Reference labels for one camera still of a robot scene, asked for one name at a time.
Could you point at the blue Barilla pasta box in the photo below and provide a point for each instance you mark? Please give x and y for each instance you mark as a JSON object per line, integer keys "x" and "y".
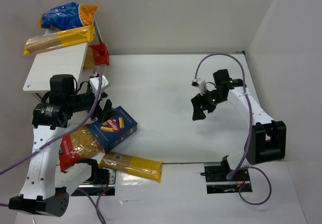
{"x": 113, "y": 131}

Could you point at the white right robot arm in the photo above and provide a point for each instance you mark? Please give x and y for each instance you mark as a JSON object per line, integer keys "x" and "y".
{"x": 266, "y": 140}

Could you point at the yellow spaghetti bag on shelf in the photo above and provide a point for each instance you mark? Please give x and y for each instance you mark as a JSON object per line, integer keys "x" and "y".
{"x": 59, "y": 40}

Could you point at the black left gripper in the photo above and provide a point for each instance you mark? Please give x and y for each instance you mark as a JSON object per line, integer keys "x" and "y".
{"x": 101, "y": 110}

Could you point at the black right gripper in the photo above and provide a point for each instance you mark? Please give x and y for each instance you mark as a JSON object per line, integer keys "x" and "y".
{"x": 202, "y": 102}

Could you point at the white wooden shelf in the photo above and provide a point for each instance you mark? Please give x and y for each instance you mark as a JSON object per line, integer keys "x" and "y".
{"x": 67, "y": 60}

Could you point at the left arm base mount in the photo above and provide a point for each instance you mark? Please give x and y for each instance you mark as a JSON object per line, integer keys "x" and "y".
{"x": 103, "y": 184}

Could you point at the yellow spaghetti bag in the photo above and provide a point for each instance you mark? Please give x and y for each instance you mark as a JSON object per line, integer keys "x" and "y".
{"x": 139, "y": 167}
{"x": 59, "y": 40}

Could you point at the red macaroni pasta bag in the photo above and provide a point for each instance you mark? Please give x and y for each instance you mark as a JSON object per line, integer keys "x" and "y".
{"x": 80, "y": 144}

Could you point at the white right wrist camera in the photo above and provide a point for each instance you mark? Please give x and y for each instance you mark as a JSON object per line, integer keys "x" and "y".
{"x": 200, "y": 84}

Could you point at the blue orange pasta bag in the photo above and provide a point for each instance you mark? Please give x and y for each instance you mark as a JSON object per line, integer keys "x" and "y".
{"x": 68, "y": 16}

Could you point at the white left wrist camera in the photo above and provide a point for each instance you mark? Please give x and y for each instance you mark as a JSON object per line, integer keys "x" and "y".
{"x": 99, "y": 83}

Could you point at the red pasta bag under shelf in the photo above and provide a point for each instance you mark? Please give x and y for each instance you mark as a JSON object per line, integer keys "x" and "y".
{"x": 97, "y": 54}

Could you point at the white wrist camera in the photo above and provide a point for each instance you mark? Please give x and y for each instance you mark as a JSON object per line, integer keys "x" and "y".
{"x": 99, "y": 83}
{"x": 200, "y": 84}

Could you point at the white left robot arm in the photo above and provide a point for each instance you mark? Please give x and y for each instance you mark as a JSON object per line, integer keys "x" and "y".
{"x": 47, "y": 189}

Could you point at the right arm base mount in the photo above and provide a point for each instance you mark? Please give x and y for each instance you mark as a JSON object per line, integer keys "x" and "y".
{"x": 216, "y": 182}

